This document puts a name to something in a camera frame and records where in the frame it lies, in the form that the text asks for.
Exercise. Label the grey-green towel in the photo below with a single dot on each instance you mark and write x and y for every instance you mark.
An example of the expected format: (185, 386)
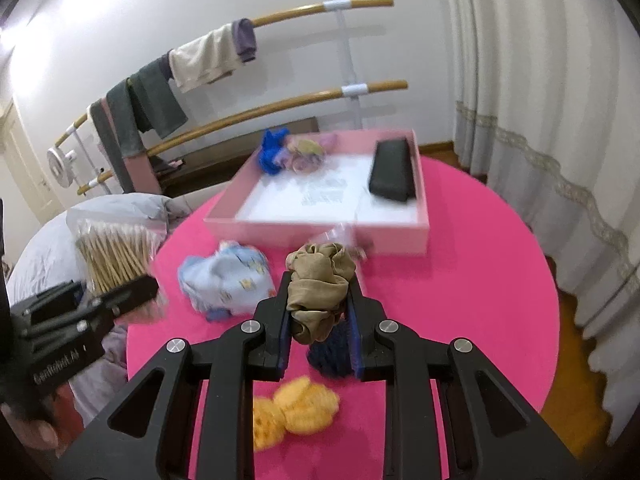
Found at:
(122, 120)

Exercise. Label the white barre post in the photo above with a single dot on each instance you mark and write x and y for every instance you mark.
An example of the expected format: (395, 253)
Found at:
(82, 155)
(350, 60)

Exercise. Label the person's left hand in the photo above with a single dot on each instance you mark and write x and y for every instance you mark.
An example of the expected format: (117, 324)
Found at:
(27, 430)

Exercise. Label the white door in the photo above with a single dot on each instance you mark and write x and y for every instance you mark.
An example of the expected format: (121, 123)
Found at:
(20, 170)

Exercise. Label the dark grey towel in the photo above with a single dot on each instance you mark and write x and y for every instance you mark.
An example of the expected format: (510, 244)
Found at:
(157, 100)

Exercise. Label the yellow crochet scrunchie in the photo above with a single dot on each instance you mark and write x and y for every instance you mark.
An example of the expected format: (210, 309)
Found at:
(300, 407)

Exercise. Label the pink shallow box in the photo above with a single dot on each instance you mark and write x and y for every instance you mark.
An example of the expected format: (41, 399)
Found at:
(390, 238)

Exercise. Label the grey and pink cloth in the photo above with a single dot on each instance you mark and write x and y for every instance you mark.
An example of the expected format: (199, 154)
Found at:
(135, 175)

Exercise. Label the bag of cotton swabs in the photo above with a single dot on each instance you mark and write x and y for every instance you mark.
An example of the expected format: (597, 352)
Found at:
(115, 255)

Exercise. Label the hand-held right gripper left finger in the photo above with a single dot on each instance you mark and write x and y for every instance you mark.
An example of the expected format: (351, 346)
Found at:
(284, 345)

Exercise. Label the navy blue knit scrunchie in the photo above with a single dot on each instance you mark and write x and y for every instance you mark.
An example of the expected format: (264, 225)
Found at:
(332, 355)

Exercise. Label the cream cloth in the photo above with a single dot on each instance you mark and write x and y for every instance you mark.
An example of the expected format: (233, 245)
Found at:
(205, 62)

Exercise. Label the light blue printed cloth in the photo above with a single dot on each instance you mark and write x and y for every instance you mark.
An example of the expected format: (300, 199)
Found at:
(230, 280)

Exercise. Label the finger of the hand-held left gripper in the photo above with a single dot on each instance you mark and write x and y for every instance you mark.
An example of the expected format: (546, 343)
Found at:
(131, 294)
(47, 302)

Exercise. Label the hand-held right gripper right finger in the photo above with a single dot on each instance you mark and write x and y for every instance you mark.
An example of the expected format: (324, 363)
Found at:
(356, 345)

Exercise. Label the dark brown board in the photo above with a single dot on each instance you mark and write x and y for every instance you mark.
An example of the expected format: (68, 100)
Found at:
(210, 170)

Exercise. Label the purple cloth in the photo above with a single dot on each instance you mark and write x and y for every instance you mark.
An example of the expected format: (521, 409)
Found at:
(246, 40)

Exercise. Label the tan scrunchie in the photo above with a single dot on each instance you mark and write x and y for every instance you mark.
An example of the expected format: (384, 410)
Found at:
(317, 280)

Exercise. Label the bag of pastel scrunchies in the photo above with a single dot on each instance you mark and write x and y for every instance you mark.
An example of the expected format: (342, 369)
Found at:
(307, 152)

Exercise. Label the clear plastic wrapper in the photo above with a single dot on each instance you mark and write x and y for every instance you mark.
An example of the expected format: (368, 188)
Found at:
(340, 235)

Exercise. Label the grey duvet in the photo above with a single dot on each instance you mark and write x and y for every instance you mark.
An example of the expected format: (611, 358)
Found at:
(45, 250)

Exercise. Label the small white fan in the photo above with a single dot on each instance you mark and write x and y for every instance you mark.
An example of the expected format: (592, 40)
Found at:
(60, 165)

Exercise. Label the white curtain with lace trim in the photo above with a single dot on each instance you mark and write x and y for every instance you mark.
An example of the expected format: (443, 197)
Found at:
(540, 110)

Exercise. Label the black rectangular case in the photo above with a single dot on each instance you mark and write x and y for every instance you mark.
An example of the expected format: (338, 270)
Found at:
(392, 172)

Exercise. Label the white printed paper sheet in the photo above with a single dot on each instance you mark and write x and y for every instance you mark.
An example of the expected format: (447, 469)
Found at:
(300, 210)

